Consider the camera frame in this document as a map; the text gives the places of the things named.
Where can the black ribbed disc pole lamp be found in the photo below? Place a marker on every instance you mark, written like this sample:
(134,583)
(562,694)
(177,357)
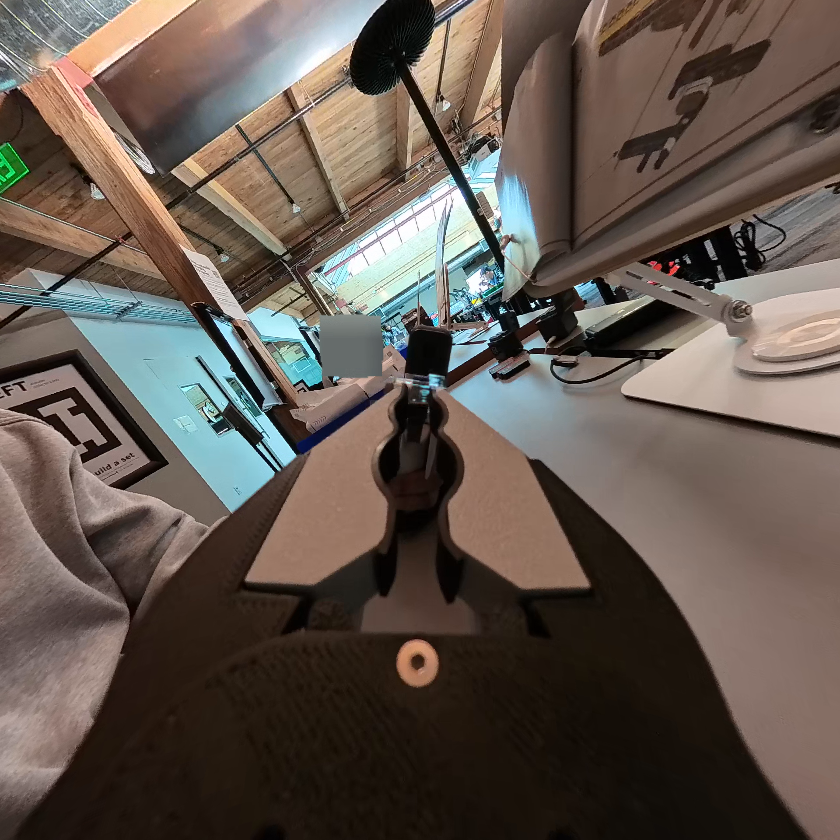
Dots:
(392,46)

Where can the blue plastic bin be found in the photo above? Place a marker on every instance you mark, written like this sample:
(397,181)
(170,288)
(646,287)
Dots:
(312,443)

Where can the person's left forearm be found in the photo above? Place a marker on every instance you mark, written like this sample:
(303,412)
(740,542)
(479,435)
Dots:
(79,558)

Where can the green exit sign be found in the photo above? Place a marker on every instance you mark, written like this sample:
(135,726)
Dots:
(10,167)

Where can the white paper notice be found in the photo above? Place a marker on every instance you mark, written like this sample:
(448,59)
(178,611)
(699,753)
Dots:
(213,279)

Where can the framed black white marker poster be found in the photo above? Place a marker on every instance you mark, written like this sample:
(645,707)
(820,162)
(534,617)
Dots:
(65,420)

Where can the dark framed wall screen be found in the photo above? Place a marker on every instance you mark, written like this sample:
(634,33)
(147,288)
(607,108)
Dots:
(226,354)

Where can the black charger block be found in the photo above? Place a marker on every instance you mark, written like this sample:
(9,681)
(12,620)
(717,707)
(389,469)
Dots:
(508,338)

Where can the black flat case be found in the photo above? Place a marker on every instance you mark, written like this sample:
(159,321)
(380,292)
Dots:
(617,321)

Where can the white ceiling projector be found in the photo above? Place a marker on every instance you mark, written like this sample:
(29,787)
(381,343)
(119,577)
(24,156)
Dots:
(480,152)

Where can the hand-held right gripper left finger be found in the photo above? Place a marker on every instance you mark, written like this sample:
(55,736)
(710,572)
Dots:
(328,512)

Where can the black box with red stripe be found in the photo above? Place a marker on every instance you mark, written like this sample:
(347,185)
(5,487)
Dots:
(508,367)

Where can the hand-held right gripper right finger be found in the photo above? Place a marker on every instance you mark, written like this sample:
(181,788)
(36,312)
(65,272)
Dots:
(512,525)

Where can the rectangular sheet metal duct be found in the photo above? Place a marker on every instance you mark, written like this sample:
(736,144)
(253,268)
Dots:
(262,52)

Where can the person's left hand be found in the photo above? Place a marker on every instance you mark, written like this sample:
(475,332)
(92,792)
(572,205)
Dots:
(413,491)

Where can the lego instruction booklet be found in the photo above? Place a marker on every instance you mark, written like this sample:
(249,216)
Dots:
(689,131)

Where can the small black easel sign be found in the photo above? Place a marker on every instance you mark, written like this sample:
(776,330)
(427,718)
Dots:
(239,420)

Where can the wooden support post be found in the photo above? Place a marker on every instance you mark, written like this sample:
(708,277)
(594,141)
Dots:
(131,197)

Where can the white book stand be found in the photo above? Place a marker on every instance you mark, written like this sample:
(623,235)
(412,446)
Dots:
(722,387)

